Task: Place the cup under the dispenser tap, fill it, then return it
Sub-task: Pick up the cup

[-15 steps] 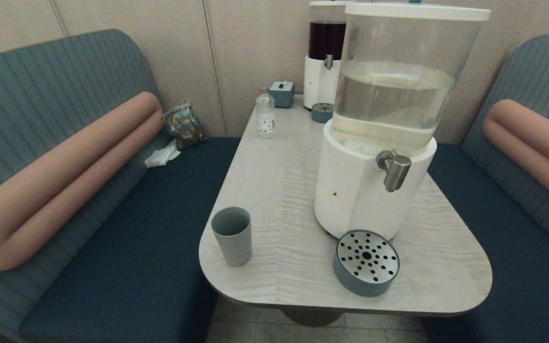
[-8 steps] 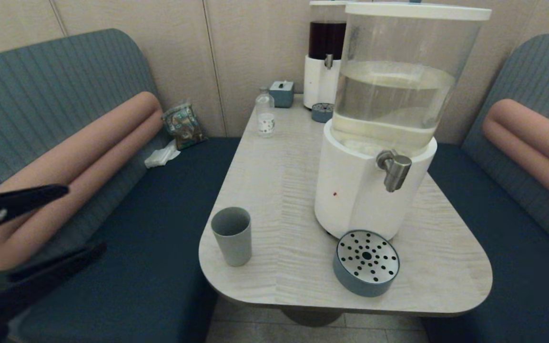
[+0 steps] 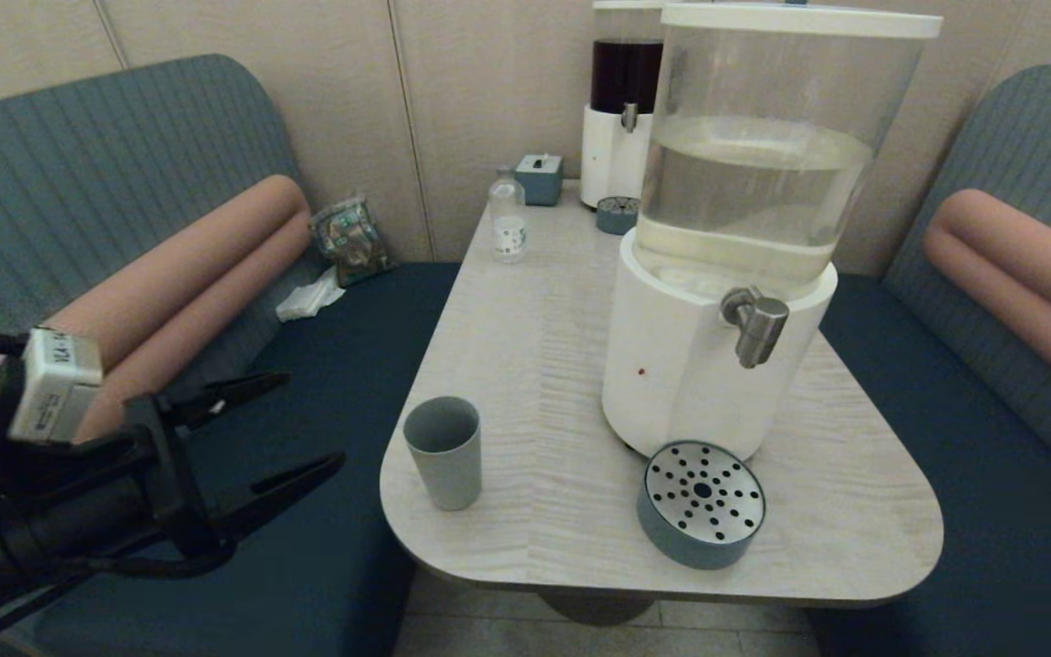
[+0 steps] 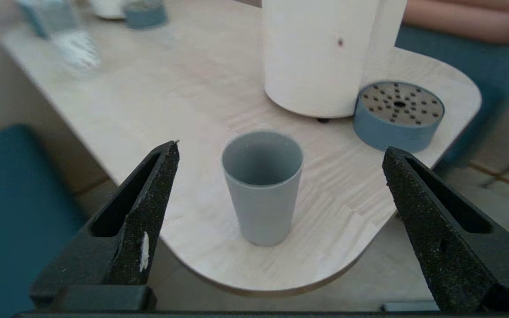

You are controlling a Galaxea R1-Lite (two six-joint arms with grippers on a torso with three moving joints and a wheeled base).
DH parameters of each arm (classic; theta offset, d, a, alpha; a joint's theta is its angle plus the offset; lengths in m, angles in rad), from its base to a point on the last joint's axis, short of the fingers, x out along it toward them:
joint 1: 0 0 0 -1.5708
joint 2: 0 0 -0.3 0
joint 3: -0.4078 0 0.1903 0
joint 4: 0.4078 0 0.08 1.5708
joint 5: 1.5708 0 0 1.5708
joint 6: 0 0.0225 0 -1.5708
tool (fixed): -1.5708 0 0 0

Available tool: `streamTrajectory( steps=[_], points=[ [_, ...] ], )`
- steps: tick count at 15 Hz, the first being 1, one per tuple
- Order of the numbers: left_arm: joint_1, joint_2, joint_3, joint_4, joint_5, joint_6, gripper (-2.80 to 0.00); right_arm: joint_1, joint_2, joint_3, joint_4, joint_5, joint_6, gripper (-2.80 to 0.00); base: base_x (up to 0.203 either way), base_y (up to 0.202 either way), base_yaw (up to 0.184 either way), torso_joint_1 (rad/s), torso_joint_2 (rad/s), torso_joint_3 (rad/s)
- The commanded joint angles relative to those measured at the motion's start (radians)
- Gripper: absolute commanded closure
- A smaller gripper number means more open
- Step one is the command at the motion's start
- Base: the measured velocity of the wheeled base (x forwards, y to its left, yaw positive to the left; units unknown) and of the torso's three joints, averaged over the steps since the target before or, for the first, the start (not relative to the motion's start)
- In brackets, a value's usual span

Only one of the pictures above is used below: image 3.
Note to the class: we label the white crumpled tissue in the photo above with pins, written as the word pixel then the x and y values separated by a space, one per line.
pixel 311 297

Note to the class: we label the clear plastic bottle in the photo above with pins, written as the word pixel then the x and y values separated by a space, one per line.
pixel 507 228

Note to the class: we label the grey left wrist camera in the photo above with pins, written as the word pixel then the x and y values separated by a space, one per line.
pixel 56 388

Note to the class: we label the grey-blue ribbed bench backrest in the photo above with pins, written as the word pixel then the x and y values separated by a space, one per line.
pixel 78 155
pixel 1036 137

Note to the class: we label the large clear water dispenser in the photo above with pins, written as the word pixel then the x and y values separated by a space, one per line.
pixel 699 365

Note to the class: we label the small steel dispenser tap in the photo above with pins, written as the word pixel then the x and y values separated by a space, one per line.
pixel 629 117

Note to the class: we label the small blue perforated drip tray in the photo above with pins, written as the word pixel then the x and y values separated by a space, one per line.
pixel 617 219

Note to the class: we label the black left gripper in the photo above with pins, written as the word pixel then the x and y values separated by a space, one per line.
pixel 106 493

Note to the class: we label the large blue perforated drip tray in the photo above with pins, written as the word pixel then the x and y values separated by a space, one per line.
pixel 699 497

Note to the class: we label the pink bench bolster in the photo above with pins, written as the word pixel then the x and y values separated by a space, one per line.
pixel 1018 255
pixel 188 265

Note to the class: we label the grey plastic cup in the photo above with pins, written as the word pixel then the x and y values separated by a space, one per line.
pixel 443 465

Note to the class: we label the steel water dispenser tap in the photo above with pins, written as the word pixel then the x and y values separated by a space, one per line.
pixel 758 328

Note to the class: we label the small blue tissue box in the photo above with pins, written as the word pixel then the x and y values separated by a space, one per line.
pixel 539 182

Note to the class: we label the crinkled snack bag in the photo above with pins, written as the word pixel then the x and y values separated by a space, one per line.
pixel 352 242

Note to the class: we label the dark blue bench seat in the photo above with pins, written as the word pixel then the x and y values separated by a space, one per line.
pixel 343 365
pixel 991 511

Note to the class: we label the small dark drink dispenser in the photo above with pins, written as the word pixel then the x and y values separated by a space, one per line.
pixel 608 155

